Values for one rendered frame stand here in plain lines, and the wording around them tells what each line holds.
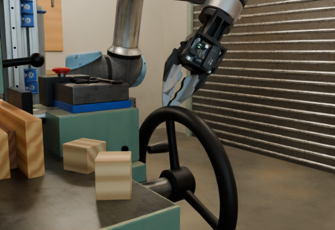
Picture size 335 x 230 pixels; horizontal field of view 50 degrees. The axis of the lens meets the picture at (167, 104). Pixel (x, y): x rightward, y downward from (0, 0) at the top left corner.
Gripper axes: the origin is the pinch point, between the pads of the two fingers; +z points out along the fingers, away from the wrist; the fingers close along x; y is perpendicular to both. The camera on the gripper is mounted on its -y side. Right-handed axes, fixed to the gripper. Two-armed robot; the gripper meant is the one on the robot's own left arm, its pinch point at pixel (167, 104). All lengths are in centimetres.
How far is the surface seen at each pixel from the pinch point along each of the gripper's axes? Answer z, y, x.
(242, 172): -17, -216, 137
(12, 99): 13.1, 10.9, -23.9
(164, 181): 13.4, 8.3, 4.2
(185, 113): 1.7, 11.8, 0.8
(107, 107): 7.3, 12.6, -11.1
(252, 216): 12, -140, 117
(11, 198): 21.6, 28.9, -16.4
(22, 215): 21.4, 33.3, -14.7
